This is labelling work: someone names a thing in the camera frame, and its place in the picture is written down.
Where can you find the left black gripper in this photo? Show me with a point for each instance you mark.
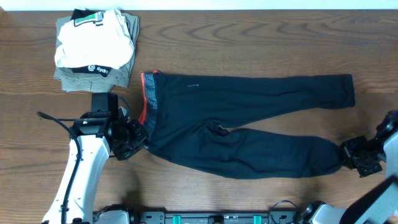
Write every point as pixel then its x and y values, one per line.
pixel 137 137

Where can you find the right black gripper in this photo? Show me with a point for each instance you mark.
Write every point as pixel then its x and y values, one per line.
pixel 348 147

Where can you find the black leggings with red waistband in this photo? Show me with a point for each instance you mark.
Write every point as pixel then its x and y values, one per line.
pixel 201 122

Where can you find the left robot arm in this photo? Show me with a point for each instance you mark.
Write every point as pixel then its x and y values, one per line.
pixel 94 138

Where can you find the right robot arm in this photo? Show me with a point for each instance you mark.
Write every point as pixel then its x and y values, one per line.
pixel 380 203

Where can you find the khaki folded garment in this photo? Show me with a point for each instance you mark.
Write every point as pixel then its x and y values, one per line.
pixel 95 82

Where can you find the white folded t-shirt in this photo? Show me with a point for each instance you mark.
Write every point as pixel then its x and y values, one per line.
pixel 101 38

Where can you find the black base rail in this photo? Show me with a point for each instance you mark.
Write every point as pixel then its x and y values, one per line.
pixel 217 217

